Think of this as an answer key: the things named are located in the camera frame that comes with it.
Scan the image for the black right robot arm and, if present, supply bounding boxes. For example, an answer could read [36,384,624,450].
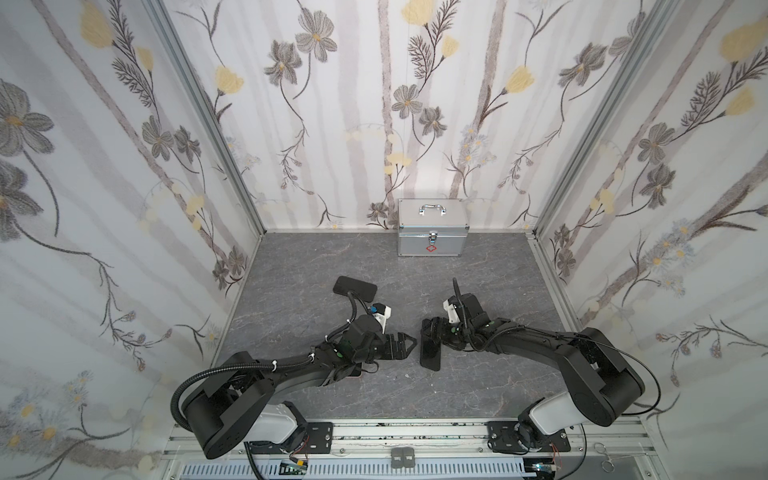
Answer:
[420,294,645,454]

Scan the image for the blue phone black screen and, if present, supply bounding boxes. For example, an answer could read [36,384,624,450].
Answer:
[420,317,442,372]

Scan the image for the black phone far left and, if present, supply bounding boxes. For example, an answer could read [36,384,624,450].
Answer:
[332,276,378,303]

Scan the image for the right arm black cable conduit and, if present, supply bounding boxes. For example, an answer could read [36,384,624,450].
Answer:
[451,277,511,352]

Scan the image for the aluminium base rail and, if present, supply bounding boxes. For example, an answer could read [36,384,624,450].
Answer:
[158,418,667,479]

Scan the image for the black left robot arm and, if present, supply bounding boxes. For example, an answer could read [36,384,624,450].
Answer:
[170,315,418,459]

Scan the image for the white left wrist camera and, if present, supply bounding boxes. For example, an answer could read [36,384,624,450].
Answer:
[368,303,392,333]

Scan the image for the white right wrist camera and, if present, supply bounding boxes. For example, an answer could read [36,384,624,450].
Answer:
[442,300,460,325]

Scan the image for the white vented cable duct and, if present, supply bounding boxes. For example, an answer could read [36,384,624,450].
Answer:
[179,458,541,480]

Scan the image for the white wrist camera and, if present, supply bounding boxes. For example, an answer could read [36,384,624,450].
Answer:
[442,300,460,325]
[368,303,392,333]

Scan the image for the silver aluminium first aid case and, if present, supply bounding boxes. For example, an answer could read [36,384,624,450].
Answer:
[397,199,470,257]

